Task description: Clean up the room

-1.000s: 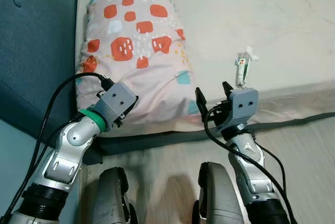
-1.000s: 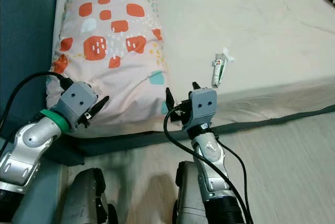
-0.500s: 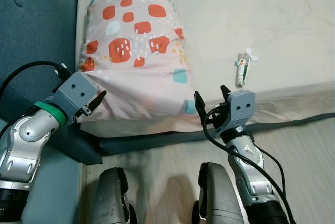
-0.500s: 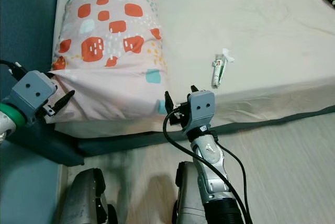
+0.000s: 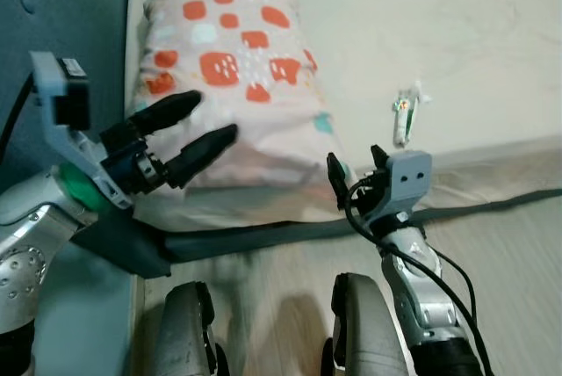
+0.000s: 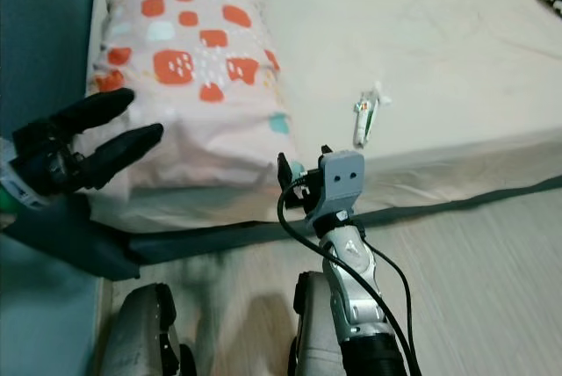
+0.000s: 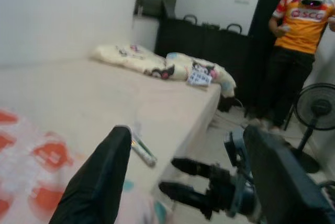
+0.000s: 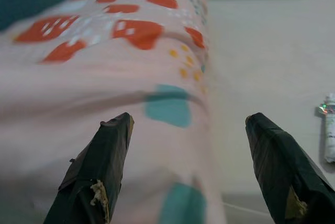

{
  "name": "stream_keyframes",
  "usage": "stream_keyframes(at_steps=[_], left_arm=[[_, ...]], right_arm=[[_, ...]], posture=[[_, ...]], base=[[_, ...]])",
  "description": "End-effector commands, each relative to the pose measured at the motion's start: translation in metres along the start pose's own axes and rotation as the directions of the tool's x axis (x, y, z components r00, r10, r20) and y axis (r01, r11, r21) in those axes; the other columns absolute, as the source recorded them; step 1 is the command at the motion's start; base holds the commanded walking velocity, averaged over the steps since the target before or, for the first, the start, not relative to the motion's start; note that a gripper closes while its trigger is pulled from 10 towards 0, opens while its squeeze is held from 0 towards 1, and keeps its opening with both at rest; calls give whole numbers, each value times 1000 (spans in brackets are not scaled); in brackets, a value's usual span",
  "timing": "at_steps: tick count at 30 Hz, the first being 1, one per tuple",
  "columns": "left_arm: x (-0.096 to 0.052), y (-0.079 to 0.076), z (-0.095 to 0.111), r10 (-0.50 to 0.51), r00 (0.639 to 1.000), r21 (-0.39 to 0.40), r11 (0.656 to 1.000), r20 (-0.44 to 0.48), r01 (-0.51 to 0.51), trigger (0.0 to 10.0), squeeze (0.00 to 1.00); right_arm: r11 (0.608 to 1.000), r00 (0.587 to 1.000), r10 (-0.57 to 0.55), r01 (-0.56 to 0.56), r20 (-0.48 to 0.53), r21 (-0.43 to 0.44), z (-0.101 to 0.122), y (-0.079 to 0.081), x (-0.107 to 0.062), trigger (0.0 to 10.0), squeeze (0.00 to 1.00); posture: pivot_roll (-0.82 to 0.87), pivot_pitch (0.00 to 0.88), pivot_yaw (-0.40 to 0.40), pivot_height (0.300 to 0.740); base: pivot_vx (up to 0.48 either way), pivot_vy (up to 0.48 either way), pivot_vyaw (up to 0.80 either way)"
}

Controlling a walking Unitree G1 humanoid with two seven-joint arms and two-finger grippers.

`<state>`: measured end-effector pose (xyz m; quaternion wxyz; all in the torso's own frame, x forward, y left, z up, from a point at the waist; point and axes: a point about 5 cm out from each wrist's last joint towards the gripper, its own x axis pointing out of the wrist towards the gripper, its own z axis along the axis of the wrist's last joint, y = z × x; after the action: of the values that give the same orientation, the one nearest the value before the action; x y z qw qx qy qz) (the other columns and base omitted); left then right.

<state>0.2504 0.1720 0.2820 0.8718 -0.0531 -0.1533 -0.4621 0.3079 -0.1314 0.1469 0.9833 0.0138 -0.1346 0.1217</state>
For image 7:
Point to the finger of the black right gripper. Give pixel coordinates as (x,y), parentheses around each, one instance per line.
(189,167)
(180,192)

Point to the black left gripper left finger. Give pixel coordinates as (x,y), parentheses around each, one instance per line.
(99,182)

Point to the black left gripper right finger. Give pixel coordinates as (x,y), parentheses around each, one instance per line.
(282,182)

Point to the pink spotted pillow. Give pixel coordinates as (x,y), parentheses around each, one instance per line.
(39,156)

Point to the black standing fan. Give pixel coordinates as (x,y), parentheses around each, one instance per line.
(320,106)

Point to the beige sheeted bed mattress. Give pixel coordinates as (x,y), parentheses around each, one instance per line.
(104,90)

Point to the cream cartoon print blanket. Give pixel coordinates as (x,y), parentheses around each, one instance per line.
(146,61)

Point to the black low storage cabinet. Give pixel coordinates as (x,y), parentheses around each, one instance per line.
(188,40)

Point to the person in orange shirt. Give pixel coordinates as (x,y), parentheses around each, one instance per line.
(298,25)

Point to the white VR headset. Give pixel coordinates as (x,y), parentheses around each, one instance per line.
(312,0)

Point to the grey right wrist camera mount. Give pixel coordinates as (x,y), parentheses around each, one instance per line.
(231,143)

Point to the white wall switch plate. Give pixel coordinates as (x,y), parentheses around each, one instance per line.
(242,0)

